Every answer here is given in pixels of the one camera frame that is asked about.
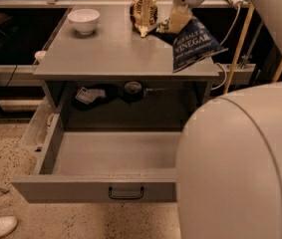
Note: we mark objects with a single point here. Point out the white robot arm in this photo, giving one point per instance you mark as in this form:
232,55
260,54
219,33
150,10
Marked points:
229,159

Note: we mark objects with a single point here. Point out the black drawer handle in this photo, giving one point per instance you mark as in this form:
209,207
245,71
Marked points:
134,194

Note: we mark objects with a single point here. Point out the black round tape measure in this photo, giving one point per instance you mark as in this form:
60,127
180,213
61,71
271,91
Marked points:
132,91

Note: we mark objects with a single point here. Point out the blue vinegar chip bag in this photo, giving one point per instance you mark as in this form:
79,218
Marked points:
191,45

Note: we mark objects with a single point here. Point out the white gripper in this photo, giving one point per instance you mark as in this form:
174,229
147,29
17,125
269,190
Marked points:
180,15

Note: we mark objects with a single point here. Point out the grey cabinet counter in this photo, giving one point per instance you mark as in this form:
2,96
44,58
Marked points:
116,54

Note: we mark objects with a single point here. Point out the white ceramic bowl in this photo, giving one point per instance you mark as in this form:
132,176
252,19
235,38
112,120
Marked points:
84,21

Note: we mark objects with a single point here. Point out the brown crumpled chip bag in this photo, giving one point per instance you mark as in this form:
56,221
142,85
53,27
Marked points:
143,15

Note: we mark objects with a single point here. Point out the black pouch with white label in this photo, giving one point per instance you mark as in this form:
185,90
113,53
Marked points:
87,98

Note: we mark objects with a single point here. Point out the grey open top drawer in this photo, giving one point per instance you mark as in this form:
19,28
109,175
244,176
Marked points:
80,166

